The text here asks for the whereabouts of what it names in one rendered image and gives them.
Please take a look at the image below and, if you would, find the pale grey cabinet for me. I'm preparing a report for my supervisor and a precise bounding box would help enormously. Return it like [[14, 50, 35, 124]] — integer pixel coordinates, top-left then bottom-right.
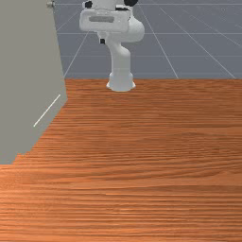
[[0, 0, 69, 165]]

